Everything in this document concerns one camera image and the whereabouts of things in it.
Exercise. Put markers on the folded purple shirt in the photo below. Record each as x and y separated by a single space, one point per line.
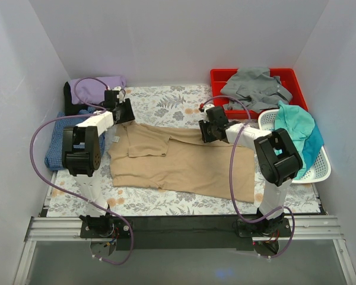
92 91

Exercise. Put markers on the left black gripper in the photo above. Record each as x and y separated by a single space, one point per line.
124 112

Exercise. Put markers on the floral table cloth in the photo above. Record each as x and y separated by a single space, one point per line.
172 106

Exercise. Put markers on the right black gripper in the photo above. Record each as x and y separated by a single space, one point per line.
206 131

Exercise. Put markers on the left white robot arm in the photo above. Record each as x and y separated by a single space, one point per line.
81 156

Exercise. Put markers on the teal shirt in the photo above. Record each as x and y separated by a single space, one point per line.
303 131

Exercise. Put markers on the folded black garment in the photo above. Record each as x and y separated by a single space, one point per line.
70 108

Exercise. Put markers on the black base bar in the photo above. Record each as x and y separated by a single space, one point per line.
180 232

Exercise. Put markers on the red plastic bin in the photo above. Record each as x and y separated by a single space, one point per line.
220 76

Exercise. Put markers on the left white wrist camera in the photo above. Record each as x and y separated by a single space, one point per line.
119 93

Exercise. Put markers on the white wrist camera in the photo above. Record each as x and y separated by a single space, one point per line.
119 93
203 108

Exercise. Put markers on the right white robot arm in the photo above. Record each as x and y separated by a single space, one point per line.
278 158

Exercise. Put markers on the folded blue checked shirt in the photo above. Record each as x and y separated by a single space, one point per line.
53 157

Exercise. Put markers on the grey shirt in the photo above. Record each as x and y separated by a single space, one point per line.
257 89

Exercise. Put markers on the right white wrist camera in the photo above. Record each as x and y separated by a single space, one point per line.
203 108

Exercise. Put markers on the aluminium rail frame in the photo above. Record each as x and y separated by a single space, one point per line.
303 227

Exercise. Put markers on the tan t shirt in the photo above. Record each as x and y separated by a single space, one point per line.
176 159

